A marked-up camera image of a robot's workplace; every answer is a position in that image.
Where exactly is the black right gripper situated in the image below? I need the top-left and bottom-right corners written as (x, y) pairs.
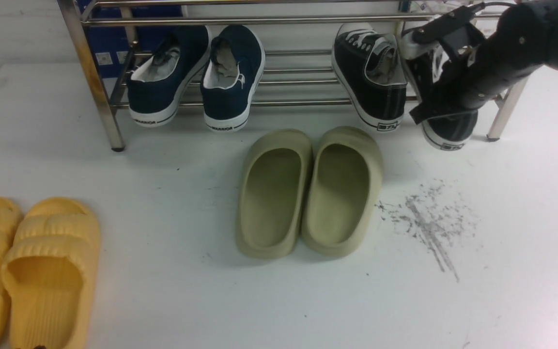
top-left (400, 4), bottom-right (548, 124)

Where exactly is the black canvas sneaker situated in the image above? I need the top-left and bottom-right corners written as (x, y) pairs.
top-left (331, 23), bottom-right (407, 133)
top-left (399, 28), bottom-right (478, 152)

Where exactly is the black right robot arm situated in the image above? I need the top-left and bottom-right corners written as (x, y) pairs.
top-left (399, 0), bottom-right (558, 124)

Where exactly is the metal shoe rack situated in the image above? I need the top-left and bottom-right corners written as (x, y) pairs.
top-left (56, 0), bottom-right (529, 153)

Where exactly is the blue box behind rack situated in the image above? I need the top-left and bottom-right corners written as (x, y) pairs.
top-left (87, 6), bottom-right (188, 78)

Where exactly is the right beige foam slipper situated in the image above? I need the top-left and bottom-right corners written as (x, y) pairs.
top-left (301, 126), bottom-right (383, 257)

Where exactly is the beige foam slipper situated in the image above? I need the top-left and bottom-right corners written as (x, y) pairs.
top-left (235, 129), bottom-right (313, 260)
top-left (301, 126), bottom-right (383, 257)

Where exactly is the left beige foam slipper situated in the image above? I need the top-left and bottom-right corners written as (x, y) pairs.
top-left (235, 129), bottom-right (313, 260)

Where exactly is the right navy canvas sneaker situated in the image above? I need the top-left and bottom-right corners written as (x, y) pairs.
top-left (200, 25), bottom-right (266, 133)

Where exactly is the navy canvas sneaker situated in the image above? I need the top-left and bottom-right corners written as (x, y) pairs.
top-left (200, 25), bottom-right (266, 133)
top-left (126, 26), bottom-right (211, 127)

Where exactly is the left navy canvas sneaker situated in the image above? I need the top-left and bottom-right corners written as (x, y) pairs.
top-left (126, 26), bottom-right (211, 127)

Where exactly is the right yellow rubber slipper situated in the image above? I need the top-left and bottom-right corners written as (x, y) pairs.
top-left (1, 197), bottom-right (101, 349)

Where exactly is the paper map on wall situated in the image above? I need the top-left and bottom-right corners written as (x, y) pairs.
top-left (407, 0), bottom-right (465, 14)

